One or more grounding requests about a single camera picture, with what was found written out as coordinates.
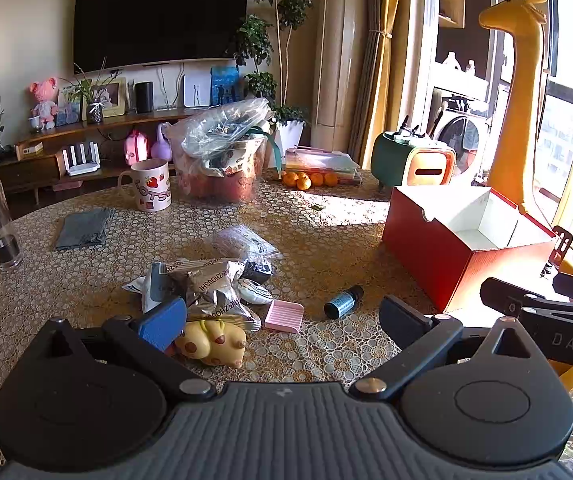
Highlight potted grass plant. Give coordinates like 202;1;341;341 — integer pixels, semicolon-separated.
59;57;118;125

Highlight white snack packet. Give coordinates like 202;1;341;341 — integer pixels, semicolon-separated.
122;261;187;312

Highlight white antenna router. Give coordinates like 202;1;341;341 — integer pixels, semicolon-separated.
62;142;102;177

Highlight pink backpack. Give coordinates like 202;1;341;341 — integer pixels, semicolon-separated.
124;130;148;166

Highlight remote control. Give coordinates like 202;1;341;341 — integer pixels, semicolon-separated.
394;115;430;141

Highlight small blue bottle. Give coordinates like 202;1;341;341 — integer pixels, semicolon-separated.
323;285;365;320

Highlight yellow giraffe statue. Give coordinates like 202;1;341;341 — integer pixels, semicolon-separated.
479;0;550;217

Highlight clear plastic storage box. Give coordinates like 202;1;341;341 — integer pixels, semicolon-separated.
283;147;363;186

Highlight strawberry print mug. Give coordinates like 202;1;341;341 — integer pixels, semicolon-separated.
117;158;172;213

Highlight red cardboard box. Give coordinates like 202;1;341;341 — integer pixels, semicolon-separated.
381;185;560;314

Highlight beige standing air conditioner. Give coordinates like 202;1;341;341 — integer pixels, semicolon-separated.
313;0;368;134

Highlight plastic bag covered basket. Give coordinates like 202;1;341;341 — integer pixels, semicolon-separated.
173;97;281;204

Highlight white plant pot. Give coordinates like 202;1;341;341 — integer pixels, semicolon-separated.
273;120;305;159

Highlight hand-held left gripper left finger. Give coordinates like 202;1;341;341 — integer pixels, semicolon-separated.
40;296;217;404

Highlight clear printed zip bag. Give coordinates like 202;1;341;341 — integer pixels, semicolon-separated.
211;225;285;264

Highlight black television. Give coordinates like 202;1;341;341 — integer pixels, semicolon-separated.
73;0;250;76

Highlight white oval toy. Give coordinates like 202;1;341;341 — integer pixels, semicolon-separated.
236;280;274;306

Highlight black speaker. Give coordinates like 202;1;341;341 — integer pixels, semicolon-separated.
134;81;154;114

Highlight photo frame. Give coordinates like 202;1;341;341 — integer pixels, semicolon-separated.
82;77;128;120

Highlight tall leafy plant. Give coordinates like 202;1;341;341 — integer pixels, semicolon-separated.
231;0;315;127

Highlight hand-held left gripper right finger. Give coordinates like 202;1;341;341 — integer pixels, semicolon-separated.
349;294;547;404

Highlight washing machine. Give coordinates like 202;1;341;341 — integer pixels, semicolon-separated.
431;85;493;182

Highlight red tub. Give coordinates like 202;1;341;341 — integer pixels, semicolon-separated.
181;169;263;204

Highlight blue book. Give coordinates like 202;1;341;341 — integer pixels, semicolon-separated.
210;65;242;107

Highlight silver snack packets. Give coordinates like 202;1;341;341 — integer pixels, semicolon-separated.
166;257;263;334

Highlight grey cloth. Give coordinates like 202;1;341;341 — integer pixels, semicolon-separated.
55;208;112;251

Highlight purple toy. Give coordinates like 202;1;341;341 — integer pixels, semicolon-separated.
151;124;172;160

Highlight lace patterned desktop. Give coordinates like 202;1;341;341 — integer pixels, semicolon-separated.
0;165;573;479

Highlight pink doll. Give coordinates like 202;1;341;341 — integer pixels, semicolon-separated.
28;77;61;130

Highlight perforated metal strip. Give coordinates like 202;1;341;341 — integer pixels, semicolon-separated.
549;226;573;277

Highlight yellow cartoon toy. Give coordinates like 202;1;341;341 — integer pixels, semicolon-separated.
174;319;248;369

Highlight green orange tissue box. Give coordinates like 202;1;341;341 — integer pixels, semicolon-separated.
371;130;458;189

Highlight wooden television cabinet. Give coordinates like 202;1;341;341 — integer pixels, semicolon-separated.
0;109;203;197

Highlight pink clip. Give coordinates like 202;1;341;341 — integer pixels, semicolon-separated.
265;299;306;334

